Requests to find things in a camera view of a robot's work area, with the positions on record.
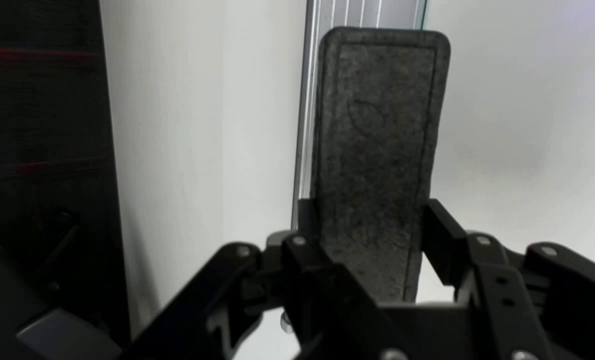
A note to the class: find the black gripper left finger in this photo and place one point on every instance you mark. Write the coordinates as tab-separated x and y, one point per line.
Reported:
337	293

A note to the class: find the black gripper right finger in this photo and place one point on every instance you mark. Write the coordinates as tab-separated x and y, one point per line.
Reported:
504	301

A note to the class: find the black whiteboard eraser duster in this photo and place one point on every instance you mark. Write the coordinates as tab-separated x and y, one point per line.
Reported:
377	153

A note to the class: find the large white whiteboard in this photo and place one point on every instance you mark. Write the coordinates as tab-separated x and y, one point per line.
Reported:
209	132

